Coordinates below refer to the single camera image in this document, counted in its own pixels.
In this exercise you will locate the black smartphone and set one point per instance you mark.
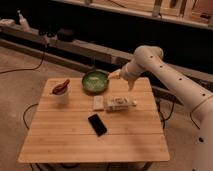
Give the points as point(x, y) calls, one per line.
point(97, 125)

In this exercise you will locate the brown object in cup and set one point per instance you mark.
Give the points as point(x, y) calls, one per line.
point(61, 86)

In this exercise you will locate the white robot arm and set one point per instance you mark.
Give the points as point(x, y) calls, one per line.
point(195, 97)

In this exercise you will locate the green ceramic bowl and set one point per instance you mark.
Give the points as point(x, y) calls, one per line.
point(95, 82)

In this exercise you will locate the white spray bottle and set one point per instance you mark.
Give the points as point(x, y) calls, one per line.
point(23, 21)

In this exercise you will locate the white printed package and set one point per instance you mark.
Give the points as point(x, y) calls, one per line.
point(119, 103)

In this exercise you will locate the white cup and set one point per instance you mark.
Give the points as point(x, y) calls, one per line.
point(61, 96)

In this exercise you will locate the black round device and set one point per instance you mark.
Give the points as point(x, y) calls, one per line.
point(66, 35)

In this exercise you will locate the wooden table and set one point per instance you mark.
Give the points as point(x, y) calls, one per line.
point(62, 134)

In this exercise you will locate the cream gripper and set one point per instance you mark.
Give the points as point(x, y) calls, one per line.
point(115, 74)

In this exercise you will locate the white box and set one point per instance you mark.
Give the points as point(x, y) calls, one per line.
point(98, 103)

